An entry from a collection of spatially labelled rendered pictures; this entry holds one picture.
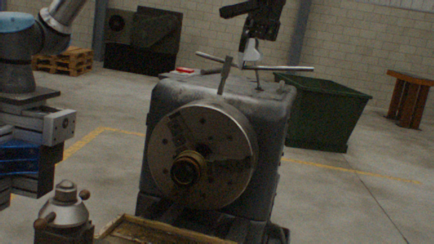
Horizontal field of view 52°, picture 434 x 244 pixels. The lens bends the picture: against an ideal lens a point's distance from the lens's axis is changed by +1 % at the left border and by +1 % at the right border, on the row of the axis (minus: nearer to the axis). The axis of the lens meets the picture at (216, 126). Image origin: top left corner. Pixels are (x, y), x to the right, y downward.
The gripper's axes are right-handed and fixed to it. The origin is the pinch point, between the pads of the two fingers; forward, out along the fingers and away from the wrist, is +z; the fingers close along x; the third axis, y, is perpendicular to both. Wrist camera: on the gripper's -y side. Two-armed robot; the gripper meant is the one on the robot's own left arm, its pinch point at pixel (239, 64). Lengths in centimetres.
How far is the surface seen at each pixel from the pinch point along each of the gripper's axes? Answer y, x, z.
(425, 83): 146, 821, 21
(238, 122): 4.7, -2.2, 15.2
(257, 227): 17, 13, 50
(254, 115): 5.6, 12.2, 15.1
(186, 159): -1.9, -18.2, 25.1
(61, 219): -4, -65, 24
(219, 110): -1.0, -4.2, 13.4
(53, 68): -500, 571, 170
